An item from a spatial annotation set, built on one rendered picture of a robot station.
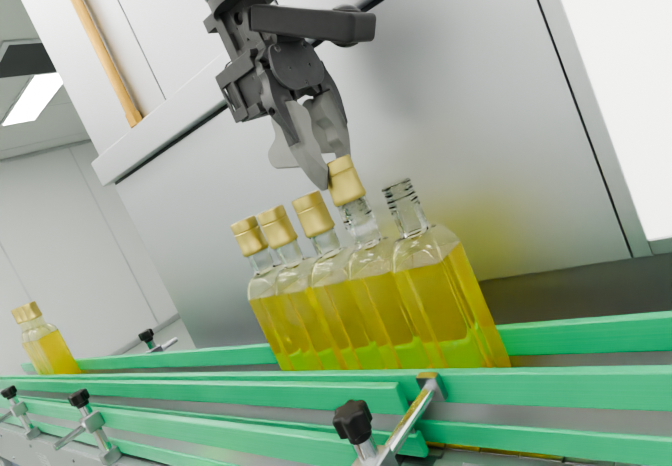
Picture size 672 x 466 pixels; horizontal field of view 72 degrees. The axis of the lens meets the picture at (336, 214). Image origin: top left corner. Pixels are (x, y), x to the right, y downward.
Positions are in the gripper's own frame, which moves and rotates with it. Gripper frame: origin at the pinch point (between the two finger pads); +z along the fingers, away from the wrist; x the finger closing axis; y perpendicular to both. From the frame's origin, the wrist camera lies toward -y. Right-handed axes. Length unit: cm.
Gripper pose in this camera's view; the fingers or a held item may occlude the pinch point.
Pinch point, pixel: (337, 169)
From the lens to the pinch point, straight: 47.0
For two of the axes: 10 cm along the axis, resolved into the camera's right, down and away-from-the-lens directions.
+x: -5.8, 3.5, -7.4
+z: 4.0, 9.1, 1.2
